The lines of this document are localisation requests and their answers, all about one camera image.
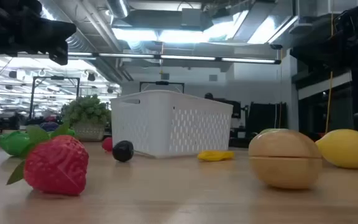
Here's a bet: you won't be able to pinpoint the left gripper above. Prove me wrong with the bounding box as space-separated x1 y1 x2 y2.
7 0 77 66

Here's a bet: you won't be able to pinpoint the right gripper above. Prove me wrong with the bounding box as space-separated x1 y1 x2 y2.
290 18 358 68

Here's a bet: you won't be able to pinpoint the purple toy grapes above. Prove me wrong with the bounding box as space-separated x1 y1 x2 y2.
39 121 60 133

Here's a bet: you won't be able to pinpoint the yellow toy lemon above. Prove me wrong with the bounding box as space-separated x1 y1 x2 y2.
314 129 358 170

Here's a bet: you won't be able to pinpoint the green toy pepper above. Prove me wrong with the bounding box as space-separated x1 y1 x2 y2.
0 128 76 157

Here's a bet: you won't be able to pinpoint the small red toy peach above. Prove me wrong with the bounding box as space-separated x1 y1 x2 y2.
101 136 114 152

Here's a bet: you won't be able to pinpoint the tan toy potato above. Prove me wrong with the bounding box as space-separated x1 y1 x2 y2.
248 129 323 190

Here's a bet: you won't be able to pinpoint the black toy cherry with stem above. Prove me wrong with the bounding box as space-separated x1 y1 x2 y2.
112 139 135 162

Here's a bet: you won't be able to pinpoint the yellow toy banana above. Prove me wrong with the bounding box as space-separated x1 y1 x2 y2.
196 150 236 162

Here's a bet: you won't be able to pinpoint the pale green plant, woven pot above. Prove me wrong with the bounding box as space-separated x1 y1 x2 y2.
61 94 112 142

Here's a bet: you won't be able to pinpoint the black panel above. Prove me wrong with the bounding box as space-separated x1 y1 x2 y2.
247 101 287 138

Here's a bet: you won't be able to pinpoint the dark desk monitor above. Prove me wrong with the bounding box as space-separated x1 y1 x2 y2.
213 98 242 119

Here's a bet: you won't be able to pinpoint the red strawberry with fabric leaves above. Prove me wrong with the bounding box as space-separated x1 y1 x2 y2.
6 121 90 196

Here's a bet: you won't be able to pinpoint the LED strip light bar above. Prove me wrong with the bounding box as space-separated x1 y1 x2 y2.
67 52 282 65

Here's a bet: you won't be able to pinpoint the white perforated plastic basket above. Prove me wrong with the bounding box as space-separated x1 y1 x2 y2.
110 90 234 159

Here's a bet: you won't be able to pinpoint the tall black station frame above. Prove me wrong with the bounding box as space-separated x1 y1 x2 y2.
29 75 81 121

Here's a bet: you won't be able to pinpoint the yellow cable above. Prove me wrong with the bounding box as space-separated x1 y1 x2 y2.
324 12 335 134

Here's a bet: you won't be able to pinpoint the black frame with camera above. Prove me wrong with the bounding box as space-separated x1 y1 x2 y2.
139 81 185 93

